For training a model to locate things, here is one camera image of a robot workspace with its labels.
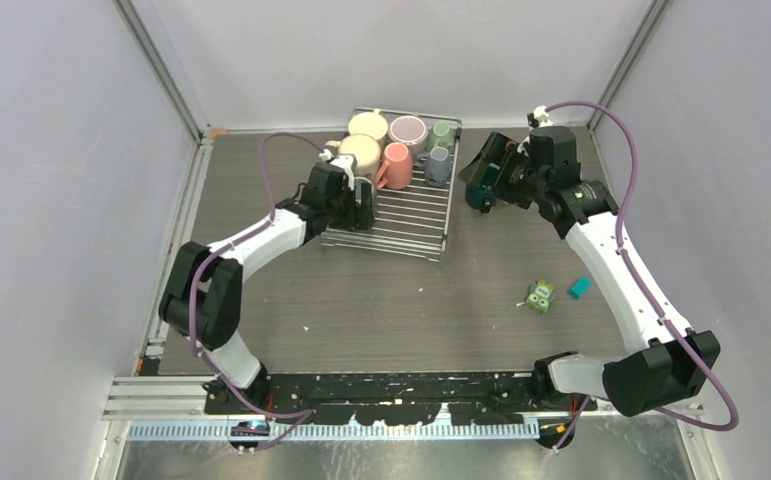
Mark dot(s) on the teal toy block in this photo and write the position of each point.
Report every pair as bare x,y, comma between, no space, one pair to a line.
580,287

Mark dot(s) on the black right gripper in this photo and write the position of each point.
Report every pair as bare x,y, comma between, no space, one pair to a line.
496,151

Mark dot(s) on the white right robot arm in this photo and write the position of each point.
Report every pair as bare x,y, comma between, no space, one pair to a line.
666,358

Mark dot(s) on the mauve pink mug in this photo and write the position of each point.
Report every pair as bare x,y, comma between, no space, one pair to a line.
411,131

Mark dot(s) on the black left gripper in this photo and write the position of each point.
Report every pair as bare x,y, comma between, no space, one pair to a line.
359,218

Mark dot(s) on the small sage green cup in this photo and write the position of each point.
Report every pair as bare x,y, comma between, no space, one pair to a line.
441,135

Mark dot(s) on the salmon pink mug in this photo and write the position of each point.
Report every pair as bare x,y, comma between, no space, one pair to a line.
396,169

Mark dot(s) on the cream mug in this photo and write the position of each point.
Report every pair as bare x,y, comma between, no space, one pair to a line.
370,123
366,151

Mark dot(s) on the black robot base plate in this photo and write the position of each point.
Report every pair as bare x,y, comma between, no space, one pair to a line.
395,399

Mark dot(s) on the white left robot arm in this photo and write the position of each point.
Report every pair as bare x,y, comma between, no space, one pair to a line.
202,298

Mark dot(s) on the cream mug front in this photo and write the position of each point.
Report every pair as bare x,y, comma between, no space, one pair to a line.
366,151

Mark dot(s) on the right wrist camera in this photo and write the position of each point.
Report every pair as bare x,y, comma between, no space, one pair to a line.
539,117

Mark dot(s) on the dark teal mug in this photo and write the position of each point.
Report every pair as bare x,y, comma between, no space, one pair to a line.
479,194

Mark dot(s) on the aluminium front rail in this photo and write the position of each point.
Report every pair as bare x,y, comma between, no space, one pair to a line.
173,409

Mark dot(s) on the small blue grey cup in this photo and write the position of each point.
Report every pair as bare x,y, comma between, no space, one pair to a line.
437,169

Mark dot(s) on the green toy monster block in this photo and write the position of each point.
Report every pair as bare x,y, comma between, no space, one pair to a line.
540,296

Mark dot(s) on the metal wire dish rack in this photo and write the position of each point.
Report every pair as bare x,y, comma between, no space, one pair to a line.
414,221

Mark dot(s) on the cream mug back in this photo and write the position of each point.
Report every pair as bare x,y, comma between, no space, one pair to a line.
370,123

